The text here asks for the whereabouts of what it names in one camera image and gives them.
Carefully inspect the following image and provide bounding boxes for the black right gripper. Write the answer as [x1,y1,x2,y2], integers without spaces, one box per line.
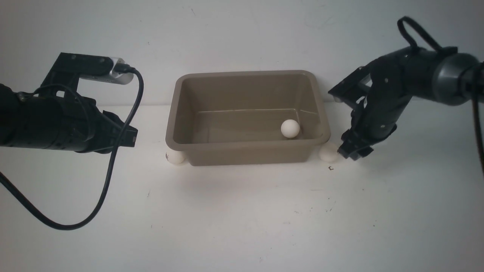
[329,51,410,161]

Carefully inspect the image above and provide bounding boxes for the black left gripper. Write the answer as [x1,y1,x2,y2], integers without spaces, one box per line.
[40,52,138,154]

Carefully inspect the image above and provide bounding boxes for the white ping-pong ball with logo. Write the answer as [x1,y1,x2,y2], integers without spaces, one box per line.
[165,150,186,165]

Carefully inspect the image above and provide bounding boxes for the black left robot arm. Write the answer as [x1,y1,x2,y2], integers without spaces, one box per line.
[0,52,134,154]

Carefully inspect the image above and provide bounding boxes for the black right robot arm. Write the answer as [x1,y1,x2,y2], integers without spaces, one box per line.
[329,47,483,160]

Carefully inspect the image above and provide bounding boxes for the beige plastic bin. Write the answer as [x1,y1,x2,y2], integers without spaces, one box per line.
[166,70,331,166]

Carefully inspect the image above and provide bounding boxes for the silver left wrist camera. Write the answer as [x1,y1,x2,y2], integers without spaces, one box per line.
[80,57,134,85]

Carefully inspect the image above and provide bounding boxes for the black left camera cable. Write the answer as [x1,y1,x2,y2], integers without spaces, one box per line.
[0,64,144,231]

